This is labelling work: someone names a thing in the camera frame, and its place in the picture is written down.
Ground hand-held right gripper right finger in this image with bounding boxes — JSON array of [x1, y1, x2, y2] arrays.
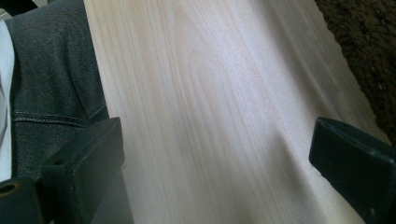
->
[[308, 117, 396, 224]]

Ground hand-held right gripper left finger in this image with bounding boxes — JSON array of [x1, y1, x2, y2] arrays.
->
[[39, 117, 126, 224]]

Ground dark grey denim pants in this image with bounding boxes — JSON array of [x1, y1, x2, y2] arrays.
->
[[6, 0, 135, 224]]

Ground white cloth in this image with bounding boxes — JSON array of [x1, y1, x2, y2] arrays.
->
[[0, 18, 16, 183]]

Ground dark brown carpet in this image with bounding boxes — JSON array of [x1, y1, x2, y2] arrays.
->
[[313, 0, 396, 145]]

